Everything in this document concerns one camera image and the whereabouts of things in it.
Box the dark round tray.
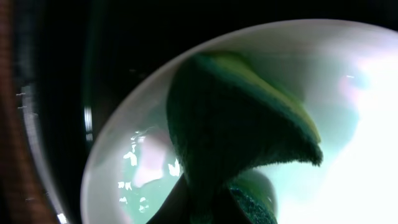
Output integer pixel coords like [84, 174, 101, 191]
[13, 0, 397, 223]

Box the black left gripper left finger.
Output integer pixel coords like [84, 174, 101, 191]
[147, 175, 190, 224]

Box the white plate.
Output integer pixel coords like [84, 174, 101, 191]
[80, 19, 397, 223]

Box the green scouring sponge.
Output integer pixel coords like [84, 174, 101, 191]
[166, 52, 323, 223]

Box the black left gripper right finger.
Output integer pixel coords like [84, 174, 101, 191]
[229, 184, 277, 224]

